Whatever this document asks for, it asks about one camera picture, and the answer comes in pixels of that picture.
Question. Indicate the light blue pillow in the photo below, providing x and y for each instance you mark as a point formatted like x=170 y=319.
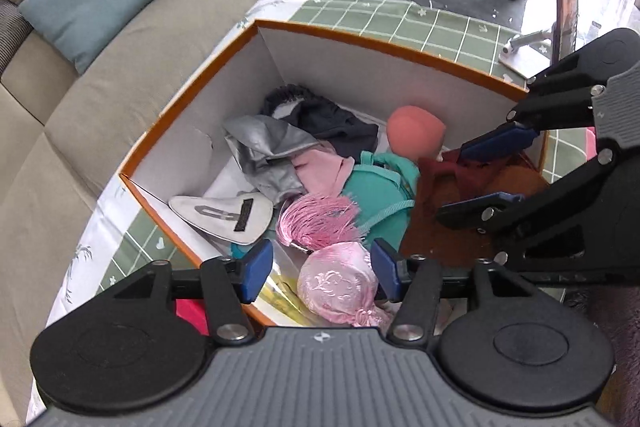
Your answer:
x=85 y=2

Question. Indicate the white fabric pad black strip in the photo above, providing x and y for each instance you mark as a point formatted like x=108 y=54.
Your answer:
x=210 y=212

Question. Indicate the maroon cloth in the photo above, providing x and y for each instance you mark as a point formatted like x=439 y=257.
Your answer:
x=440 y=227

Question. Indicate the teal and pink plush doll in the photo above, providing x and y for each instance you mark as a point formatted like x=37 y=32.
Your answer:
x=375 y=187

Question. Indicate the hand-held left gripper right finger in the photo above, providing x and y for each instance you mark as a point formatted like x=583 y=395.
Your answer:
x=387 y=269

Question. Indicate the orange cardboard box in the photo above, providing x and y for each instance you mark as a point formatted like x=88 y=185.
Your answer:
x=235 y=72

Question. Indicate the small blue plush toy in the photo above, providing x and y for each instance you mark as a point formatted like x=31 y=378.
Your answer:
x=239 y=251

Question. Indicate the pink satin tassel pouch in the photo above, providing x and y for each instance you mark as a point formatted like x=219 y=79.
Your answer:
x=335 y=282

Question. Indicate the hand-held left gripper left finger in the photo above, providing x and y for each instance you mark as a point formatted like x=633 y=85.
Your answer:
x=257 y=269

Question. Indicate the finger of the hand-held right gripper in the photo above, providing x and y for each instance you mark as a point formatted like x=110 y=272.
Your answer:
x=500 y=140
x=480 y=200

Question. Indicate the pink foam ball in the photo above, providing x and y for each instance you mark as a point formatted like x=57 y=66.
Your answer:
x=415 y=132

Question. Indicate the dark blue cloth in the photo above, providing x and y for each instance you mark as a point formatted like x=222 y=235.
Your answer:
x=345 y=127

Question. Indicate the purple shaggy rug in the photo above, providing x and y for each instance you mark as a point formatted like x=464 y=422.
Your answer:
x=625 y=332

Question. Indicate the silver fabric pouch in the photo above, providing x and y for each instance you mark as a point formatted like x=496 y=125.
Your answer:
x=270 y=147

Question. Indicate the grey houndstooth pillow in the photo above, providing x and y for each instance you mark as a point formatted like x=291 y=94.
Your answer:
x=12 y=32

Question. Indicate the beige fabric sofa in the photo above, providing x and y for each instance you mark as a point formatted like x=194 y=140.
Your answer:
x=125 y=72

